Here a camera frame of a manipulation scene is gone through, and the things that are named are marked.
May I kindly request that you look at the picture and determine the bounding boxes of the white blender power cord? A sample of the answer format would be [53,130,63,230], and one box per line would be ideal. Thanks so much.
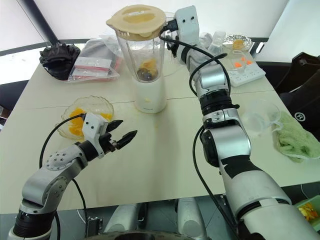
[163,65,186,77]

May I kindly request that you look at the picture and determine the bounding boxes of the small black box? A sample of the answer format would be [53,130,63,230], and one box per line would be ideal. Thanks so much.
[87,216,104,236]

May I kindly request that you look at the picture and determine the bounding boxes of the clear measuring cup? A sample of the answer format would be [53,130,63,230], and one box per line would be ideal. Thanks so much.
[241,99,282,137]

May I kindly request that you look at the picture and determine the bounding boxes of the silver robot leg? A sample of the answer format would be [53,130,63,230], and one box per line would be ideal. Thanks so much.
[176,197,209,240]
[103,204,141,234]

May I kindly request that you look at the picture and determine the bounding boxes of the orange peels in bin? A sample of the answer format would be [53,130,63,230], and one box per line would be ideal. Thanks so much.
[299,202,316,221]

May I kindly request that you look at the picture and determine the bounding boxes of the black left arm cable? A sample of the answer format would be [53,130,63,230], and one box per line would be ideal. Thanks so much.
[39,113,88,240]

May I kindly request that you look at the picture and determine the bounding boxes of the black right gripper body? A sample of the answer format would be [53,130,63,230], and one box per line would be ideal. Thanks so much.
[166,39,181,60]

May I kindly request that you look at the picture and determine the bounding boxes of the white power strip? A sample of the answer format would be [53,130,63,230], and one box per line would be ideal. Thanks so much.
[228,66,266,88]

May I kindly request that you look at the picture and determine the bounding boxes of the clear bag with red packets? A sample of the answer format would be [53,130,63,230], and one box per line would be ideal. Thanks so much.
[67,37,120,83]

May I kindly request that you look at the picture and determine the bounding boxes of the black chair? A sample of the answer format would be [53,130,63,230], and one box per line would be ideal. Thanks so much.
[274,51,320,137]

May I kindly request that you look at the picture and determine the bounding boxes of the green towel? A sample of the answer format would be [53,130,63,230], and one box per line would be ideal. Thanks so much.
[271,111,320,165]

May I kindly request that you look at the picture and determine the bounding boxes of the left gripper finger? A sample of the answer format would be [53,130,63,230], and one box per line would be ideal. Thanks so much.
[107,119,124,132]
[115,130,139,151]

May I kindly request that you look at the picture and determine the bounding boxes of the clear bag with dark items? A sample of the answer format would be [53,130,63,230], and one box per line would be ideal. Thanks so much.
[198,32,213,49]

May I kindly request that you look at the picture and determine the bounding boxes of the clear glass bowl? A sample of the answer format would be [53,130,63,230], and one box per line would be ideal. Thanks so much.
[55,95,115,140]

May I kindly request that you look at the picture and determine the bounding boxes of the clear blender jar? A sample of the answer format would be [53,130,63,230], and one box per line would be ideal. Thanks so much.
[113,24,167,85]

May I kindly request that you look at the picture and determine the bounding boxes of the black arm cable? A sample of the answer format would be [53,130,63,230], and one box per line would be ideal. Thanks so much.
[159,17,241,240]
[39,113,88,240]

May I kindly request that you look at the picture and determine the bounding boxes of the glass bowl far right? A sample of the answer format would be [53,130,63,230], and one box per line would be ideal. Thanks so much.
[223,33,253,51]

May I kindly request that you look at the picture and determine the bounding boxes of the black plastic bag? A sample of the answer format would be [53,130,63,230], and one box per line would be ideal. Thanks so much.
[39,42,81,81]

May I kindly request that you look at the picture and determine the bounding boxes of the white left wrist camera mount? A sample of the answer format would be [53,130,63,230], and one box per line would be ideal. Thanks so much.
[82,112,110,160]

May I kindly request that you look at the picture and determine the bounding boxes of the cream blender lid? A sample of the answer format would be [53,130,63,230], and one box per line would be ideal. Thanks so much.
[105,4,167,41]

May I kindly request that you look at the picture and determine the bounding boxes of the clear plastic bottle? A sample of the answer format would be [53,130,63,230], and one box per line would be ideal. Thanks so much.
[208,30,227,53]

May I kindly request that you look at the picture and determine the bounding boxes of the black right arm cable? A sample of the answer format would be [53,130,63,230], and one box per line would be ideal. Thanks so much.
[159,17,241,240]

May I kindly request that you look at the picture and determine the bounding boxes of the white blender base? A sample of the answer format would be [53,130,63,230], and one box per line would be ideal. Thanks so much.
[133,78,168,115]

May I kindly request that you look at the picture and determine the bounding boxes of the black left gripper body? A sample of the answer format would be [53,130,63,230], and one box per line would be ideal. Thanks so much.
[99,132,118,155]

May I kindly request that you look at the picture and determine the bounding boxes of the orange segments pile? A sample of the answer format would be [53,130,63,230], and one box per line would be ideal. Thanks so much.
[67,107,113,137]

